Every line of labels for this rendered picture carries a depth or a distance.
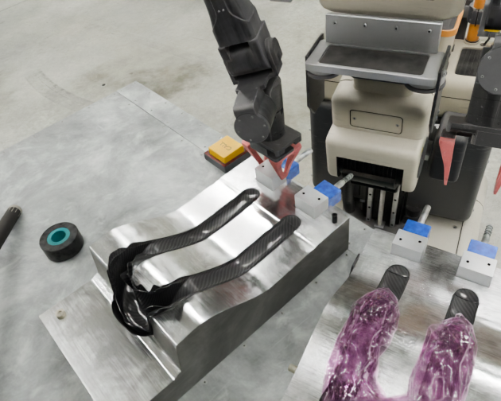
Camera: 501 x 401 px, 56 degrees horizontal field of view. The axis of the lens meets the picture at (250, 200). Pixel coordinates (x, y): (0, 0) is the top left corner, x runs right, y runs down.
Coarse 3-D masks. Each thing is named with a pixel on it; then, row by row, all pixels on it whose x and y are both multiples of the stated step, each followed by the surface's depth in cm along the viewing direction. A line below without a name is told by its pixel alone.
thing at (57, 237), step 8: (56, 224) 99; (64, 224) 99; (72, 224) 99; (48, 232) 98; (56, 232) 98; (64, 232) 98; (72, 232) 97; (40, 240) 97; (48, 240) 96; (56, 240) 99; (64, 240) 96; (72, 240) 95; (80, 240) 98; (48, 248) 95; (56, 248) 94; (64, 248) 94; (72, 248) 96; (80, 248) 98; (48, 256) 96; (56, 256) 95; (64, 256) 96; (72, 256) 97
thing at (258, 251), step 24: (240, 192) 91; (216, 216) 89; (288, 216) 86; (168, 240) 83; (192, 240) 85; (264, 240) 83; (120, 264) 78; (240, 264) 81; (120, 288) 78; (144, 288) 71; (168, 288) 72; (192, 288) 74; (120, 312) 77; (144, 312) 77; (144, 336) 71
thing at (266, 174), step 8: (304, 152) 96; (312, 152) 97; (296, 160) 95; (256, 168) 91; (264, 168) 91; (272, 168) 91; (296, 168) 93; (256, 176) 93; (264, 176) 90; (272, 176) 89; (288, 176) 92; (264, 184) 92; (272, 184) 90; (280, 184) 91
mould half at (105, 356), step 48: (288, 192) 90; (144, 240) 81; (240, 240) 84; (288, 240) 82; (336, 240) 85; (96, 288) 83; (240, 288) 75; (288, 288) 81; (96, 336) 76; (192, 336) 67; (240, 336) 77; (96, 384) 71; (144, 384) 70; (192, 384) 74
